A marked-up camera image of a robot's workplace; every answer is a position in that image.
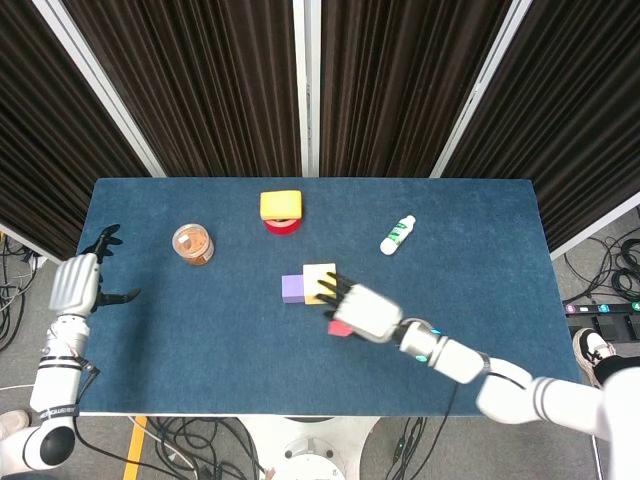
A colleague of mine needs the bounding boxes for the white frame post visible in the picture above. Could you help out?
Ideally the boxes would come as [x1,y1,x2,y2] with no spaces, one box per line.
[292,0,321,177]
[429,0,544,179]
[32,0,166,177]

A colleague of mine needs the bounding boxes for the yellow sponge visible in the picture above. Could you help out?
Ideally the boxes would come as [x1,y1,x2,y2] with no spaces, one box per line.
[259,189,305,221]

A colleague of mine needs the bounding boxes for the blue table mat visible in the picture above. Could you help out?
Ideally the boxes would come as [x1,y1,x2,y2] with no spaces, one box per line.
[34,177,589,417]

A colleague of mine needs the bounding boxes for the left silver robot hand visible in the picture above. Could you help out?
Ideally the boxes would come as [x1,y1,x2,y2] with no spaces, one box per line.
[48,224,142,317]

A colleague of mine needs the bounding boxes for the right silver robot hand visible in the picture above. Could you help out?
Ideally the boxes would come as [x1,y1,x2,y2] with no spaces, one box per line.
[315,272,405,345]

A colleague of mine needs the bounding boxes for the purple cube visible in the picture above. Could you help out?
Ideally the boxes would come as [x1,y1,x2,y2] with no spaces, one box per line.
[281,274,306,305]

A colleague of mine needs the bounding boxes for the black trouser leg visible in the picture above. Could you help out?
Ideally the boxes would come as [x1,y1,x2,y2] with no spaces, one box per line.
[593,355,640,389]

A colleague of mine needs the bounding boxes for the dark brown curtain panel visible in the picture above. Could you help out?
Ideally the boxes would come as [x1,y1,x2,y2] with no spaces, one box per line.
[319,0,514,179]
[444,0,640,251]
[62,0,304,177]
[0,0,151,264]

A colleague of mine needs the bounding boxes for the black foot pedals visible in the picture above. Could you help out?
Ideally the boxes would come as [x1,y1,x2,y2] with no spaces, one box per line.
[569,313,640,345]

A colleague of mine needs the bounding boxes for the white bottle green label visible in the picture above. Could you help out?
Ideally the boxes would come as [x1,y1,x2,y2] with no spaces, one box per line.
[379,215,417,256]

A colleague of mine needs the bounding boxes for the black cable bundle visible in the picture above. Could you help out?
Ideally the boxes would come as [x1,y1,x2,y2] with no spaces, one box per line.
[144,415,266,480]
[0,234,44,351]
[564,204,640,305]

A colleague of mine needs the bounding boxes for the black cable green light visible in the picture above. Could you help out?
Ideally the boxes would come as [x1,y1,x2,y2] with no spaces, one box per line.
[389,415,431,480]

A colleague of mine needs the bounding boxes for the yellow floor tape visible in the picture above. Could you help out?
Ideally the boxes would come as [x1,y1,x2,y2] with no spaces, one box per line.
[122,415,149,480]

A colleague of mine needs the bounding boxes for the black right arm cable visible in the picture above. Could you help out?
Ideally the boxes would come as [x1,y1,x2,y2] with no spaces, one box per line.
[424,372,526,456]

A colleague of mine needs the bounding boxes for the white black sneaker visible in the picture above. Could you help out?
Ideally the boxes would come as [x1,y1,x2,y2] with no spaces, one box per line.
[571,327,616,389]

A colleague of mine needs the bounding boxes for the clear jar orange contents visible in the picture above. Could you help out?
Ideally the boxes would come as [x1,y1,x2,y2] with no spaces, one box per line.
[172,224,216,267]

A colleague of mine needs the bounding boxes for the large yellow cube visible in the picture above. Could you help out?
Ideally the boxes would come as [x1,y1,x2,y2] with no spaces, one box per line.
[302,262,337,306]

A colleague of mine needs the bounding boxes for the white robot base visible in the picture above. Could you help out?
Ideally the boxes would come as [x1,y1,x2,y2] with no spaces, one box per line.
[239,415,381,480]

